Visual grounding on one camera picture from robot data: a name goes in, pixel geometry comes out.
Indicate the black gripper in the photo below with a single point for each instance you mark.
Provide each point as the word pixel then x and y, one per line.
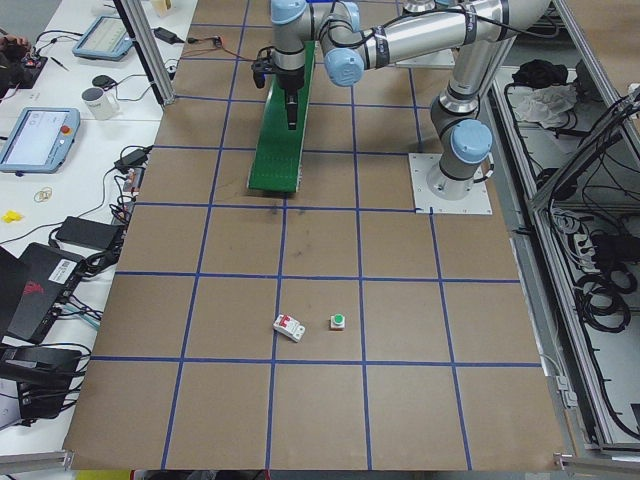
pixel 290 82

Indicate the black laptop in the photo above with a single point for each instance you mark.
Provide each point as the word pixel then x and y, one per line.
pixel 33 287

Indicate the blue teach pendant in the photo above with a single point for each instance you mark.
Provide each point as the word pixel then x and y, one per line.
pixel 106 39
pixel 40 140

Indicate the green push button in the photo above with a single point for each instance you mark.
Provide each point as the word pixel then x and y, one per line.
pixel 337 322

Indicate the aluminium frame post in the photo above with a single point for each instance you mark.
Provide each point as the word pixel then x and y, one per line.
pixel 137 25

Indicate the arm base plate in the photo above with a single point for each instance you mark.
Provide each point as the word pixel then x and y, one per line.
pixel 435 193

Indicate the white red circuit breaker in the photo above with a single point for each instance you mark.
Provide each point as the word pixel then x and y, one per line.
pixel 289 327

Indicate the blue teach pendant far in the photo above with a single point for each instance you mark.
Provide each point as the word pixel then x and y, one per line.
pixel 106 39

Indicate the blue teach pendant near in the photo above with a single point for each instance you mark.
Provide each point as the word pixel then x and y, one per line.
pixel 40 140

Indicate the black adapter brick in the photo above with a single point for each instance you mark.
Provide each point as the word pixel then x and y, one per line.
pixel 89 233

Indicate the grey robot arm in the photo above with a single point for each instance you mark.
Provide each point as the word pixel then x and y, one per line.
pixel 466 141
pixel 475 28

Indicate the white mug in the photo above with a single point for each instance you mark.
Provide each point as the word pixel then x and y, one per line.
pixel 101 104

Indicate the green conveyor belt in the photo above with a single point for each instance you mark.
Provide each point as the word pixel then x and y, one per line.
pixel 278 156

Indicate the black power adapter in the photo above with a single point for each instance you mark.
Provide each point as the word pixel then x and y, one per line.
pixel 166 36

